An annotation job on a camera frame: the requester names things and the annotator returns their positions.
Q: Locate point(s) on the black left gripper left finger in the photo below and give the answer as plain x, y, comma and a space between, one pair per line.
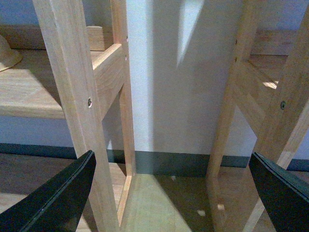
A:
58, 204

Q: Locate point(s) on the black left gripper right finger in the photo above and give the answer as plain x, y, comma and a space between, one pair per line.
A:
284, 195

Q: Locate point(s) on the right wooden shelf unit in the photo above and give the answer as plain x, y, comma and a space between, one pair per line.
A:
269, 82

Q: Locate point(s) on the wooden shelf unit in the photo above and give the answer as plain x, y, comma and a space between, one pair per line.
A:
269, 82
74, 72

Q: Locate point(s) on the left wooden shelf unit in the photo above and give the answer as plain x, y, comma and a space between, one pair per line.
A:
74, 72

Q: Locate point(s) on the beige hat on shelf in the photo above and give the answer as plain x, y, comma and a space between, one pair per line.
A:
8, 56

